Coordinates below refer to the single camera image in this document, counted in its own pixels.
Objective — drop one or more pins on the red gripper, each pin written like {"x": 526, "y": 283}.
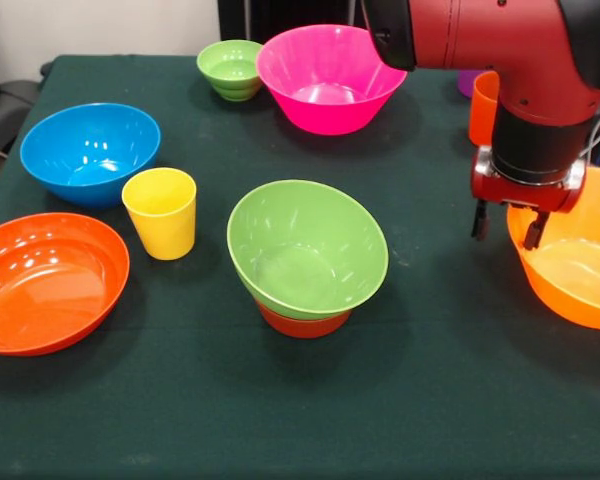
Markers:
{"x": 525, "y": 192}

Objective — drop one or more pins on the large yellow-orange bowl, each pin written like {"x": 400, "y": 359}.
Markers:
{"x": 580, "y": 290}

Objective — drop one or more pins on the large green bowl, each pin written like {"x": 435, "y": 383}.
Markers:
{"x": 305, "y": 250}

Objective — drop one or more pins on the small orange bowl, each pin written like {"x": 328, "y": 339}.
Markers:
{"x": 305, "y": 327}

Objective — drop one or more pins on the small green ribbed bowl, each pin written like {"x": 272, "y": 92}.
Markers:
{"x": 230, "y": 67}

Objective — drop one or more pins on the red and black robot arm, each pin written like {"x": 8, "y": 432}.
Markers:
{"x": 520, "y": 60}

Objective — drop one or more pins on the orange cup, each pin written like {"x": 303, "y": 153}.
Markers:
{"x": 482, "y": 115}

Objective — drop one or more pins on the purple cup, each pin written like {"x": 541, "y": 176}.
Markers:
{"x": 466, "y": 82}

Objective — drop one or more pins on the large pink bowl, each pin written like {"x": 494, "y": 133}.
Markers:
{"x": 320, "y": 65}

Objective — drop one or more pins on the dark green tablecloth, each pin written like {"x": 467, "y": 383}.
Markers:
{"x": 280, "y": 400}

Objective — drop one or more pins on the yellow cup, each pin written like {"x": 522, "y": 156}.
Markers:
{"x": 162, "y": 225}

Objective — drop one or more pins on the blue bowl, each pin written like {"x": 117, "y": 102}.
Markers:
{"x": 90, "y": 150}

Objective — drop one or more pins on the wide shallow orange bowl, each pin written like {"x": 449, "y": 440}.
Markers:
{"x": 45, "y": 285}

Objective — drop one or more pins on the small black knob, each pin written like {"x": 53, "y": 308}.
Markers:
{"x": 46, "y": 69}

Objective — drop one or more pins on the dark grey chair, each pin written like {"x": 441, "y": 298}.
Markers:
{"x": 5, "y": 115}

